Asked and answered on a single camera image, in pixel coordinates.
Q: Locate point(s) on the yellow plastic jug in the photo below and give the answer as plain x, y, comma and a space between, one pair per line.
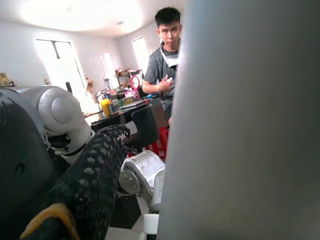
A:
105, 107

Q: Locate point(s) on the dark desk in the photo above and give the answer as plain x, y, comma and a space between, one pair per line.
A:
112, 117

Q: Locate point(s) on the man in grey shirt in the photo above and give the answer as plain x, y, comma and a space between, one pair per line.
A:
160, 67

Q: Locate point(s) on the red plastic stool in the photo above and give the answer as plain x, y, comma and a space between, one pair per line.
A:
161, 142

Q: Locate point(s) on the pink round fan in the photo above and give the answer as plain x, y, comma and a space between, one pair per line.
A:
135, 82

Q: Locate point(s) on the yellow rubber band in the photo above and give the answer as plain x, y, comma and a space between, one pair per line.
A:
57, 207

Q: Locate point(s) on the white plastic table leg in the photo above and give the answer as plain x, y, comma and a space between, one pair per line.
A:
237, 125

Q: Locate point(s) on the black office chair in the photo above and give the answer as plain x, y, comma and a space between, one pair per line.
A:
145, 125

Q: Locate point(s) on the bright glass door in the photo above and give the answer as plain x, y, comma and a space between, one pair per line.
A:
65, 65

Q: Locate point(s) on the bright window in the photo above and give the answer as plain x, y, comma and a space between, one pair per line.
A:
140, 55

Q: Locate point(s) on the dark grey robot torso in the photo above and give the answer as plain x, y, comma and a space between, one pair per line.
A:
20, 140

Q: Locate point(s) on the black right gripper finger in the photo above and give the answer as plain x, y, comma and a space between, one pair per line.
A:
87, 180

